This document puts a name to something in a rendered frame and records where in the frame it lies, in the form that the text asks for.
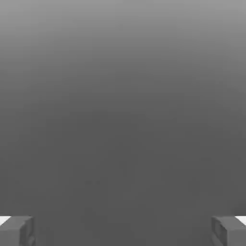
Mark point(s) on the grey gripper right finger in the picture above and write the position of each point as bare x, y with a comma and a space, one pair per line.
230, 230

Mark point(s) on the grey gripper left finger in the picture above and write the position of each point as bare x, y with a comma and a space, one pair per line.
15, 230

